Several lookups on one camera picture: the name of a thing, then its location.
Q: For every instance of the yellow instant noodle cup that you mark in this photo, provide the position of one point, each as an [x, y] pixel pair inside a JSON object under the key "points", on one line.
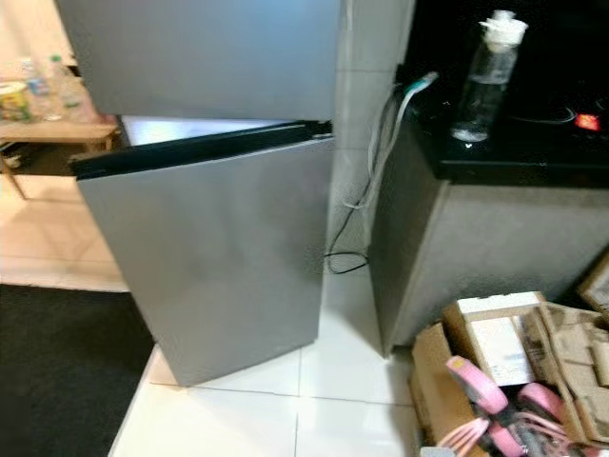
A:
{"points": [[24, 103]]}

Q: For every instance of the black floor mat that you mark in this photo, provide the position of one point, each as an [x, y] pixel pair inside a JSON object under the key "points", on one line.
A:
{"points": [[67, 381]]}

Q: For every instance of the blue label water bottle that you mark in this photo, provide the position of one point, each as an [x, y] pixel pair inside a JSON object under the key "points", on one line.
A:
{"points": [[38, 90]]}

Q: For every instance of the grey cabinet black top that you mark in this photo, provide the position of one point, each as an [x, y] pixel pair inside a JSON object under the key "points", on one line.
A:
{"points": [[476, 248]]}

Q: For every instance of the red indicator light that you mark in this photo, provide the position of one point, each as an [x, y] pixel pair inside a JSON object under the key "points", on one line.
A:
{"points": [[587, 122]]}

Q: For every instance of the clear bottle white cap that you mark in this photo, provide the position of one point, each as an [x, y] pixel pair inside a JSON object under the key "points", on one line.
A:
{"points": [[476, 95]]}

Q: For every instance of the green label water bottle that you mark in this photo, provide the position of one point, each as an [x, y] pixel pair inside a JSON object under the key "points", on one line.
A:
{"points": [[69, 90]]}

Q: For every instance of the cardboard box white label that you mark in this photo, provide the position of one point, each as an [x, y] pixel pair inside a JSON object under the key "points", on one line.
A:
{"points": [[500, 347]]}

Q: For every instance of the brown cardboard box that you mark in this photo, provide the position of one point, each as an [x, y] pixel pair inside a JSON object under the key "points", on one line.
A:
{"points": [[438, 381]]}

